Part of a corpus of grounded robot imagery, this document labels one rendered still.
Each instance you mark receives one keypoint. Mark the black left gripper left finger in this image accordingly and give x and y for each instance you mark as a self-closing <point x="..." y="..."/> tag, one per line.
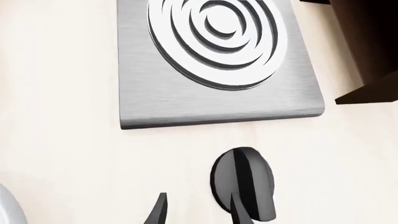
<point x="159" y="213"/>

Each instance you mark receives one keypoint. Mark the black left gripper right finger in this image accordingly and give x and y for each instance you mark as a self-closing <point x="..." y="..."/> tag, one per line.
<point x="238" y="215"/>

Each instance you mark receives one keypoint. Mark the round black stove knob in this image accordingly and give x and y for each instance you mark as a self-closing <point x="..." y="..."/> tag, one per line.
<point x="248" y="177"/>

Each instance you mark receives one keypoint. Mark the flat stove plate with rings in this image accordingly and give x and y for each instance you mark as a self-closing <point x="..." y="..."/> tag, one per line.
<point x="214" y="70"/>

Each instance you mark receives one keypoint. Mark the white round bowl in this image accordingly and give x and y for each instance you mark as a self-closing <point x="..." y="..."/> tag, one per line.
<point x="9" y="207"/>

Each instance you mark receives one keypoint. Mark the dark brown wooden cabinet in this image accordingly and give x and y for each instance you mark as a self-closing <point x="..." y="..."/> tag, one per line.
<point x="367" y="46"/>

